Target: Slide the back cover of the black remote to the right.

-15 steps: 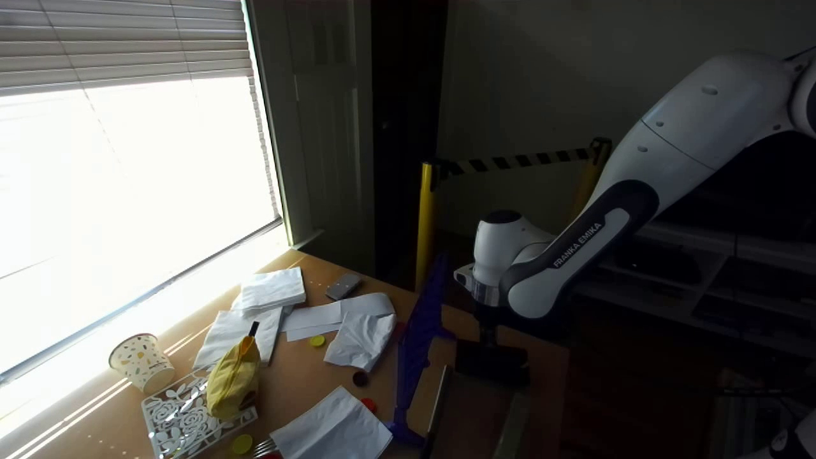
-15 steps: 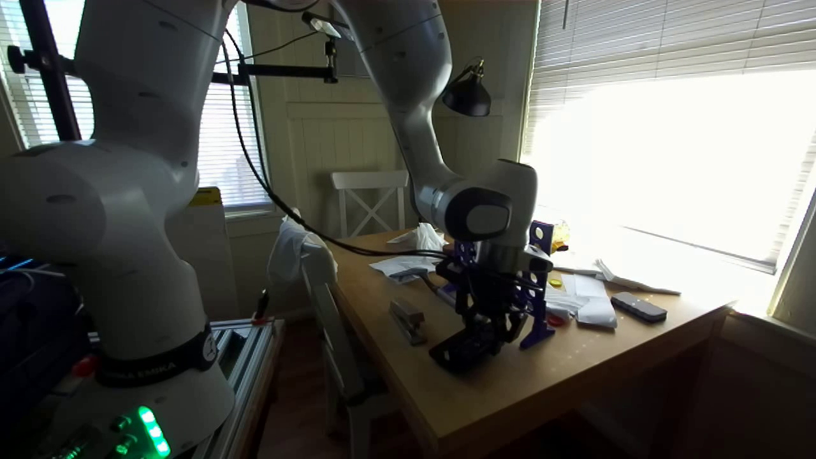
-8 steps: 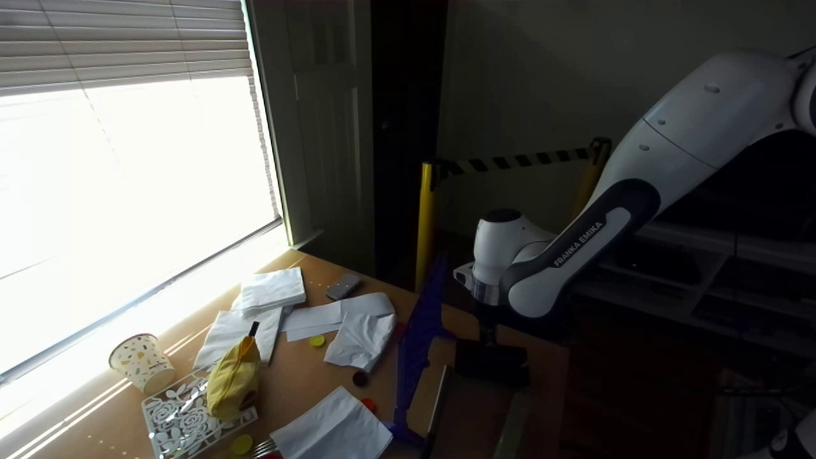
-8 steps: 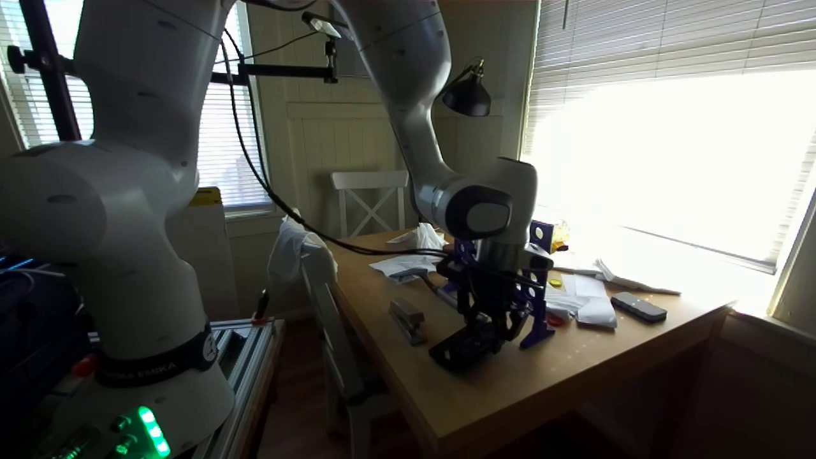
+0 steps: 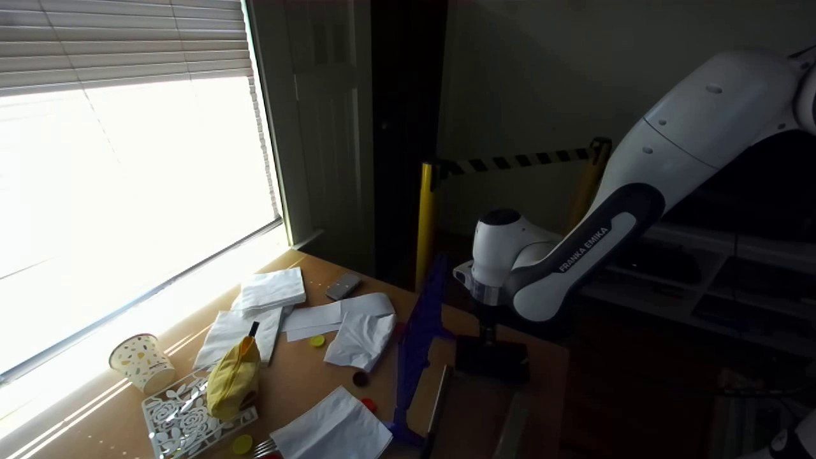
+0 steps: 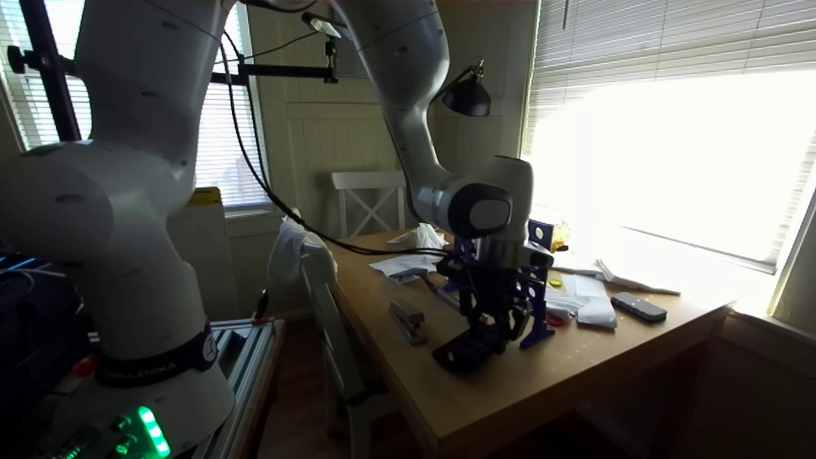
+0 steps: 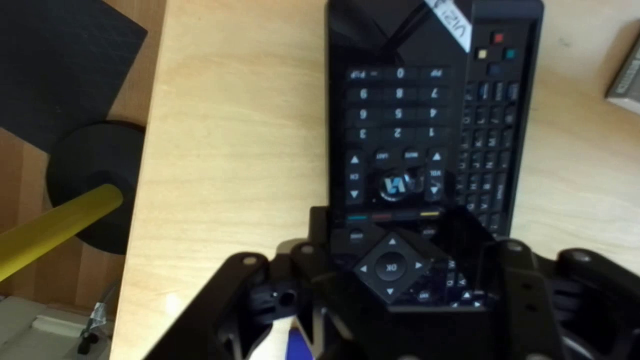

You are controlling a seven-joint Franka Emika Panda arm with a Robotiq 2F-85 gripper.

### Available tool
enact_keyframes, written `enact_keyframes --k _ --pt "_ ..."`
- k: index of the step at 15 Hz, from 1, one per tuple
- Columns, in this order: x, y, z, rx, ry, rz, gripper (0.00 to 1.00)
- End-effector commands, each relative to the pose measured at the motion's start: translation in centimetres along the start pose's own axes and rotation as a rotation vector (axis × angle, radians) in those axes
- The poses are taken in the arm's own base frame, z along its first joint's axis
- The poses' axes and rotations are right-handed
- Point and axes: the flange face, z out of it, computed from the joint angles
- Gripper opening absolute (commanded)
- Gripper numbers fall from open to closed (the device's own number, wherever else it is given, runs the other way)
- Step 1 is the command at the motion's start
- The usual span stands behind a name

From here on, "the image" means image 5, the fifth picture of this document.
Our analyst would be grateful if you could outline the white paper napkin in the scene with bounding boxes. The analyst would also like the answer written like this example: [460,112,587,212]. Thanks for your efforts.
[192,303,288,370]
[281,298,348,345]
[269,386,396,459]

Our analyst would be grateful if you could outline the white folded cloth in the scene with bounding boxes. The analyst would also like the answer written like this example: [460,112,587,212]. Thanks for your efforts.
[322,292,400,375]

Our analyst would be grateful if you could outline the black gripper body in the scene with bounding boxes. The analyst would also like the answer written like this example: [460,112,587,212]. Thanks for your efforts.
[474,298,512,339]

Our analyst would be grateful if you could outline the black remote with number keypad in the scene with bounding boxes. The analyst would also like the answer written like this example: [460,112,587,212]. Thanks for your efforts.
[451,338,534,384]

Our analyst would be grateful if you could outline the yellow black caution tape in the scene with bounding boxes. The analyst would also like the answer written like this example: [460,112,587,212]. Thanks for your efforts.
[432,141,598,178]

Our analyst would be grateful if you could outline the white shelf unit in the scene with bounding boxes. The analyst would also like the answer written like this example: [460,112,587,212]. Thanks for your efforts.
[584,219,816,362]

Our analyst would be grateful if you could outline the yellow snack bag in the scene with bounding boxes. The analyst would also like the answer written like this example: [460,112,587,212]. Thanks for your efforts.
[202,319,266,424]

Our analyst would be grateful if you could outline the blue connect four grid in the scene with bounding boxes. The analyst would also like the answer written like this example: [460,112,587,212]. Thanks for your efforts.
[389,252,455,452]

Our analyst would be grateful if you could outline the yellow stanchion post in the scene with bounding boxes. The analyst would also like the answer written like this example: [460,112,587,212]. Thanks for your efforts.
[414,162,441,293]

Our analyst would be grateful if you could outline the white napkin stack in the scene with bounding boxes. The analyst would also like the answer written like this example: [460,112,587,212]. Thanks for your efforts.
[233,266,308,319]

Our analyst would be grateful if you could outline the small dark remote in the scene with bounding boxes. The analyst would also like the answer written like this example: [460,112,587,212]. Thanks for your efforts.
[325,270,368,303]

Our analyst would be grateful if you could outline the dotted paper cup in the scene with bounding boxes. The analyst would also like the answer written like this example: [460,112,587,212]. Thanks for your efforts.
[106,333,179,396]

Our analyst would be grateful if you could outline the white window blinds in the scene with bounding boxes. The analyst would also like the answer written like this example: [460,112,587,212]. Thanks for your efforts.
[0,0,260,98]

